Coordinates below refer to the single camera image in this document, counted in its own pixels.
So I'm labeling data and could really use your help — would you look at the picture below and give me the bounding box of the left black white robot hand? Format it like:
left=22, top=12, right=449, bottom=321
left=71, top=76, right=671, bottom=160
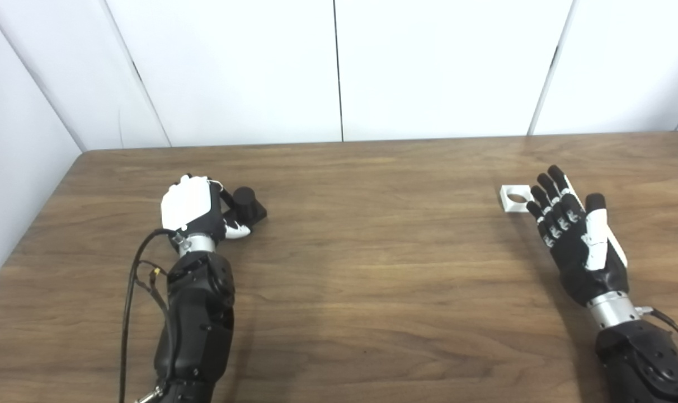
left=161, top=174, right=252, bottom=246

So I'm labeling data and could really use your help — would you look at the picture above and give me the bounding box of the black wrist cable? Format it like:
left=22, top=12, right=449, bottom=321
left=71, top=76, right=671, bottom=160
left=119, top=228, right=177, bottom=403
left=635, top=307, right=678, bottom=354

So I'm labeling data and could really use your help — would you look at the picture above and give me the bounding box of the thin yellow-tipped wire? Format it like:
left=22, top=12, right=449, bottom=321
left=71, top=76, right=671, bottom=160
left=135, top=260, right=175, bottom=348

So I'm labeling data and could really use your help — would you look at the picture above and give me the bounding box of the white square piece with hole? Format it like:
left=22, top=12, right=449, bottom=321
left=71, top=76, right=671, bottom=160
left=500, top=184, right=535, bottom=213

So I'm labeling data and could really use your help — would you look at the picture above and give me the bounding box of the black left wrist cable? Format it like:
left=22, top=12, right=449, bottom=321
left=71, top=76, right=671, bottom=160
left=119, top=228, right=177, bottom=403

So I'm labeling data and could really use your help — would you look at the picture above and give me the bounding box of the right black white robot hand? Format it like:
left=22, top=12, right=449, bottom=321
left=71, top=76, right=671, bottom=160
left=526, top=165, right=630, bottom=307

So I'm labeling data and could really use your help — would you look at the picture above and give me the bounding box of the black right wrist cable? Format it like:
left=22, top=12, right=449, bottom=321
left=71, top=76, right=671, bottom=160
left=635, top=307, right=678, bottom=354

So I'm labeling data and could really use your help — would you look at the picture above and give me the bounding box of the black peg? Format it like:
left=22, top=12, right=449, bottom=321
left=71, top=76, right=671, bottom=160
left=223, top=186, right=268, bottom=227

